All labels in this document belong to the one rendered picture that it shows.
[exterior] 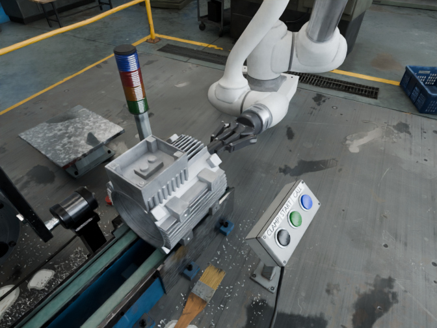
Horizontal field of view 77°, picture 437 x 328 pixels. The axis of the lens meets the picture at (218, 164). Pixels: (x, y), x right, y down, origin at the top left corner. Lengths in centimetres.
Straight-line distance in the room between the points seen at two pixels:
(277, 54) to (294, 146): 38
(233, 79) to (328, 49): 41
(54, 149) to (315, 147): 93
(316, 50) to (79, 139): 91
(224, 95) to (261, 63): 32
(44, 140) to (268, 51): 89
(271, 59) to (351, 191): 61
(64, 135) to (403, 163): 122
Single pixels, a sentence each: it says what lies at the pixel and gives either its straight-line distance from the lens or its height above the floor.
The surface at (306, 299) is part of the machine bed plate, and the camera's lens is 78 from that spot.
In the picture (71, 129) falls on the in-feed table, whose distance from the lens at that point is 111.
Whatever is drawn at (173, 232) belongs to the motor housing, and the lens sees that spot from 56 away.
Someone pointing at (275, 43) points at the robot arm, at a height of 109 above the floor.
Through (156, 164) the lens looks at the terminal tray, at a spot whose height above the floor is 113.
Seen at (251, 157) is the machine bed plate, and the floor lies 80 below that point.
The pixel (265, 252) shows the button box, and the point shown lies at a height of 105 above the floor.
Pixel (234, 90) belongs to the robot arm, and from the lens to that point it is 97.
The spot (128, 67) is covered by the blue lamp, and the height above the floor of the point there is 118.
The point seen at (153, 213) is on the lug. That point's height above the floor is 109.
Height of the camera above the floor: 151
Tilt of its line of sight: 44 degrees down
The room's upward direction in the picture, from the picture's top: straight up
